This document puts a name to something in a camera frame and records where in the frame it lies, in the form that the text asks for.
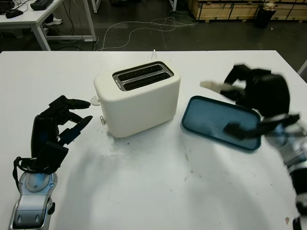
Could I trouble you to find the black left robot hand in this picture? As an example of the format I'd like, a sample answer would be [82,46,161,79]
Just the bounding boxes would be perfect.
[32,95,94,170]

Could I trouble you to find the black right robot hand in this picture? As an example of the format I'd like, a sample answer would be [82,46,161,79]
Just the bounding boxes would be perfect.
[220,64,291,118]

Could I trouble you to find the slice of white bread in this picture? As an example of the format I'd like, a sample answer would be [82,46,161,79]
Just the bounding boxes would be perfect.
[200,80,226,93]

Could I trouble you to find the blue plastic tray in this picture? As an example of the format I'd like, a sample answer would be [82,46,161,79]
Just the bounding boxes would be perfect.
[179,95,262,153]

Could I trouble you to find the white two-slot toaster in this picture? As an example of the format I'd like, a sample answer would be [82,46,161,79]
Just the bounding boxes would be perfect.
[93,61,182,138]

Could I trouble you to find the white furniture leg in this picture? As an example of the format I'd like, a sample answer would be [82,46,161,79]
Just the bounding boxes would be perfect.
[297,59,307,75]

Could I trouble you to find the wooden crate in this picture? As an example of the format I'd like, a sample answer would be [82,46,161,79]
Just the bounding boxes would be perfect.
[189,0,307,21]

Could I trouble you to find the white office desk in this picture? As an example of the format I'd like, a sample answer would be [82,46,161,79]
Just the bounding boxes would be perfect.
[0,0,98,51]

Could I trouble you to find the black pouch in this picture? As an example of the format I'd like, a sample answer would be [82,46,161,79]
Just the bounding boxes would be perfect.
[5,9,24,19]

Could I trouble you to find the black flat device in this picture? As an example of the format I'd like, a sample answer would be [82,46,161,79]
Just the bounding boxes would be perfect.
[30,0,53,11]

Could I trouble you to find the white table legs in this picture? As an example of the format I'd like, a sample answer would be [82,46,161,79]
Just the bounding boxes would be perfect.
[92,0,177,14]

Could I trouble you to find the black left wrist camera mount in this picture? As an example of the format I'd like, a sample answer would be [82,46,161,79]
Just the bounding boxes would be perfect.
[33,141,69,175]

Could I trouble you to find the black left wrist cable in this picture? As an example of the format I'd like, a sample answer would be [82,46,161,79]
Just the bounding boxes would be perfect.
[12,156,37,193]

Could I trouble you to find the white cable on floor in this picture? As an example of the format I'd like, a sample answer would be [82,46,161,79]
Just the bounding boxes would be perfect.
[94,16,200,51]

